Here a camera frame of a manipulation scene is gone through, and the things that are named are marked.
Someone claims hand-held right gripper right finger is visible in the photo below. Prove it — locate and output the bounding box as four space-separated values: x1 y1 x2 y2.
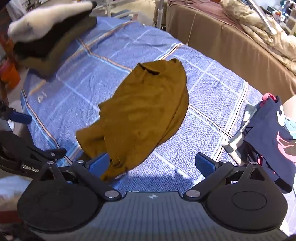
183 152 267 201

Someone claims folded black garment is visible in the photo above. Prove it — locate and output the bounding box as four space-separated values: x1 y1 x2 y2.
13 16 93 59

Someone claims stack of folded clothes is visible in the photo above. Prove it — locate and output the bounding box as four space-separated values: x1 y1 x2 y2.
20 17 97 79

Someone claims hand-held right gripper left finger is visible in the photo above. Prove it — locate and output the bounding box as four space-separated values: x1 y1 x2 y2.
38 152 122 201

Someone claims folded white fleece garment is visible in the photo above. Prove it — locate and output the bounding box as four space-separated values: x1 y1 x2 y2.
7 1 97 44

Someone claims grey white checked cloth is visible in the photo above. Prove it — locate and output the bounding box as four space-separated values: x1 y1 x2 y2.
223 104 258 166

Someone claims navy garment with pink print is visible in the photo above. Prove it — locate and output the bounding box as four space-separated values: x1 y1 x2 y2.
243 93 296 194

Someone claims orange container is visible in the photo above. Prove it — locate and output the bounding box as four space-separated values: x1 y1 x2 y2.
0 58 22 90

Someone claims mustard brown knit sweater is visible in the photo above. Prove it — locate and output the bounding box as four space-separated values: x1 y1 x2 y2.
76 58 189 182

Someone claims beige quilt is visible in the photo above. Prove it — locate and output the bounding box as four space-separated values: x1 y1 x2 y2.
220 0 296 75

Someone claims white metal stand pole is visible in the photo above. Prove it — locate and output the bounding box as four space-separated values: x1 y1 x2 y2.
153 0 167 30

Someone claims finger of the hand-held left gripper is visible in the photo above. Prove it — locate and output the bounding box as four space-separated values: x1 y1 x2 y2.
29 148 67 163
0 104 33 125

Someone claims blue plaid bed sheet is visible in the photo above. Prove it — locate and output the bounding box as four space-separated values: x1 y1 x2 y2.
20 16 296 223

